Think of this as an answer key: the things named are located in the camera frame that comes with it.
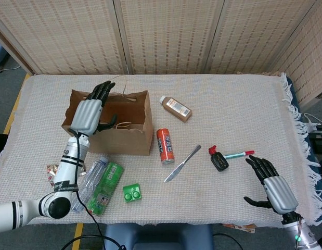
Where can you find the beige woven tablecloth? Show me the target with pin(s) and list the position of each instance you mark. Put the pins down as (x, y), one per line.
(228, 117)

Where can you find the orange soda can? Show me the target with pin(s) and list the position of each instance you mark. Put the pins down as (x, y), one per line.
(164, 145)

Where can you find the clear plastic water bottle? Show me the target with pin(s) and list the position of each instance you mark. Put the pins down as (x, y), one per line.
(90, 179)

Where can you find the gold foil snack packet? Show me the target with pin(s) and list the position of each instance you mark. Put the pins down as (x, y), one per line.
(50, 172)

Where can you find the black sauce bottle red cap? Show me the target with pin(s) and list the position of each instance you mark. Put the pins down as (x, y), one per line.
(220, 162)

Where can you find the metal butter knife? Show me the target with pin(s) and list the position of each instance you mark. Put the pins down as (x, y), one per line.
(181, 164)

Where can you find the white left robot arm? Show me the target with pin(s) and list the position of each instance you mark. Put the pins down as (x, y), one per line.
(69, 166)

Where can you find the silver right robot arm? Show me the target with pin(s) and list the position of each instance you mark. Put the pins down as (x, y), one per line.
(303, 234)

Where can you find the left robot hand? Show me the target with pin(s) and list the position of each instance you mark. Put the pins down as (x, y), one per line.
(86, 114)

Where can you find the woven folding screen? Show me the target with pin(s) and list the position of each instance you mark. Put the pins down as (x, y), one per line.
(163, 34)

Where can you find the brown juice bottle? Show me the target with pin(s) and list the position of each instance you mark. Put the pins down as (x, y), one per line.
(177, 108)

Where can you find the brown paper bag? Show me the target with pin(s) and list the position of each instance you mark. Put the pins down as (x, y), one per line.
(119, 143)

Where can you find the green chips canister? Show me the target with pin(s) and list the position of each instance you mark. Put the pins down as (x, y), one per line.
(106, 187)

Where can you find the black box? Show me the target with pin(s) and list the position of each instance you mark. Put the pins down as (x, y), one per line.
(319, 140)

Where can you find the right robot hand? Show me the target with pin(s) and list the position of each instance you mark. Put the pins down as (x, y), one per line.
(279, 192)

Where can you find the green toy brick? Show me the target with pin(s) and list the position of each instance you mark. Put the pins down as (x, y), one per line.
(132, 192)

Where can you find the orange printed packet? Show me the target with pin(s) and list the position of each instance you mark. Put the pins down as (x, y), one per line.
(238, 227)

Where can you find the teal marker pen red cap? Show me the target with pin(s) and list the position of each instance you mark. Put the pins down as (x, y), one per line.
(236, 155)

